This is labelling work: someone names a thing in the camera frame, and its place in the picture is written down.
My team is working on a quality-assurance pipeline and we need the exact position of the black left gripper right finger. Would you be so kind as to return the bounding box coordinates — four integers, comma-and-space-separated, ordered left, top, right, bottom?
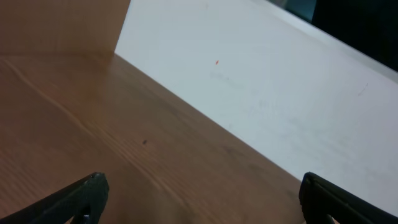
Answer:
299, 172, 397, 224

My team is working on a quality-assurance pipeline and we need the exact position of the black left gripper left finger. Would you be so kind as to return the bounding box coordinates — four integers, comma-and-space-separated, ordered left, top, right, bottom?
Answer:
1, 172, 109, 224

